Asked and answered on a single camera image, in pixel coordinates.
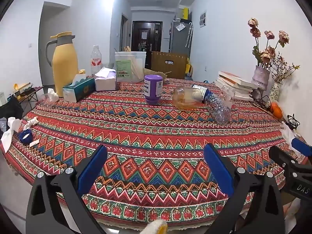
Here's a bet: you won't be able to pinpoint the crumpled white tissue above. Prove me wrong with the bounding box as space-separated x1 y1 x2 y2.
23 116 39 130

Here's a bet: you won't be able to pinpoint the green tissue box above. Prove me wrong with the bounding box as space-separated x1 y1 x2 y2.
62 74 96 103

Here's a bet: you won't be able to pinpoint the small folding table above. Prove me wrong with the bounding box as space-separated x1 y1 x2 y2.
15 83 44 110

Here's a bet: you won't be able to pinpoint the crumpled clear plastic wrap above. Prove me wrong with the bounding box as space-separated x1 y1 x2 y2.
39 88 59 106

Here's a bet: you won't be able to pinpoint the clear crinkled plastic bottle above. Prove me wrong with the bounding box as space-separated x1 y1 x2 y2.
204 93 232 125

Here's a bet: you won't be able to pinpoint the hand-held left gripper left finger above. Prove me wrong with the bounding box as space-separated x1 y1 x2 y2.
26 144 108 234

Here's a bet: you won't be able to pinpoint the dark brown door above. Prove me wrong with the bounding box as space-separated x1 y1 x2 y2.
132 21 162 53

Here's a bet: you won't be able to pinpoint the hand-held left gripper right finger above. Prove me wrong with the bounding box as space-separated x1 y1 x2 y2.
203 143 287 234

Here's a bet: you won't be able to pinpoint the white tissue pack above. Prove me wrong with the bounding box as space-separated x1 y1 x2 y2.
94 67 117 92

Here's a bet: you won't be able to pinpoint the woven bowl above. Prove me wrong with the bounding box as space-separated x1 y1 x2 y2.
144 69 172 80

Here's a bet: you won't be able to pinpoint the small floral vase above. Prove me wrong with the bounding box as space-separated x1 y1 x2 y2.
269 82 281 102

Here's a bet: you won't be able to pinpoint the dried yellow berry twigs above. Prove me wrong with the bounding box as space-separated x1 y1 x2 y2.
270 54 300 84

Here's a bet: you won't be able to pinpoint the white plastic bag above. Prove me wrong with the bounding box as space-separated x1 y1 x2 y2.
280 121 303 156

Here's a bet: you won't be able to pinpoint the stack of books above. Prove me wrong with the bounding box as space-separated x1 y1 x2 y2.
214 71 258 101

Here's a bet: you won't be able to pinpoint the pink ceramic vase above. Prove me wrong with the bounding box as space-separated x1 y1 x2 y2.
251 65 270 91

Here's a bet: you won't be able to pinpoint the red label water bottle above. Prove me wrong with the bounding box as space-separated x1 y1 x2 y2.
91 45 102 76

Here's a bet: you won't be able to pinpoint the black bag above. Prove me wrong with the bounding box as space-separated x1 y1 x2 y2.
0 97 24 120

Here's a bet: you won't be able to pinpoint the orange fruit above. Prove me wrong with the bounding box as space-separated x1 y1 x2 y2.
271 102 283 118

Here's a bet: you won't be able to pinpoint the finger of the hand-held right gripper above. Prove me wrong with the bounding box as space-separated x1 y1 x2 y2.
291 138 312 158
269 146 301 173

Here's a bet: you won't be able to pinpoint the dried rose bouquet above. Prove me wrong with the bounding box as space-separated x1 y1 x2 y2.
248 18 290 69

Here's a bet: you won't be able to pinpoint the wooden chopsticks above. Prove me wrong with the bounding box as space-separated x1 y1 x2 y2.
253 102 274 115

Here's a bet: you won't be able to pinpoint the grey refrigerator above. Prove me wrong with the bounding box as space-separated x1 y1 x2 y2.
171 18 193 54

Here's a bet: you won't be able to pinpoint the blue bottle cap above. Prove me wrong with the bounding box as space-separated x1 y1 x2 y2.
18 129 33 144

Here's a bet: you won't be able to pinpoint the white folded umbrella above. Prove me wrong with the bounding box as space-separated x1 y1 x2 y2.
186 22 194 48

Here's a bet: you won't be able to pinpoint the yellow thermos jug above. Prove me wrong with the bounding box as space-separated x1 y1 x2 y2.
46 31 79 97

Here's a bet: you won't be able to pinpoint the white fluffy cloth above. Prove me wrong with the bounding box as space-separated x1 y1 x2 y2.
143 219 168 234

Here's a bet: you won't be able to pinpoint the purple plastic bottle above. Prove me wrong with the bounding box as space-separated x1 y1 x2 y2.
144 74 163 105

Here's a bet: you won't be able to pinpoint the black cable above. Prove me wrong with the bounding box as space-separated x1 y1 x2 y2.
252 90 271 108
286 114 301 130

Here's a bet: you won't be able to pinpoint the clear plastic storage container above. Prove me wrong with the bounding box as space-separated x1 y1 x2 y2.
114 51 147 83

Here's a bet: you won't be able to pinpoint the patterned red tablecloth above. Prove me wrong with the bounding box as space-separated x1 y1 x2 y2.
0 77 310 227

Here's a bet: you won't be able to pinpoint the clear glass cup pink print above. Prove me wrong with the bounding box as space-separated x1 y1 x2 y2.
220 85 236 109

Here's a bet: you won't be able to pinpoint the wooden chair back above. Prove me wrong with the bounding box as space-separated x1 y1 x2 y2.
151 51 191 79

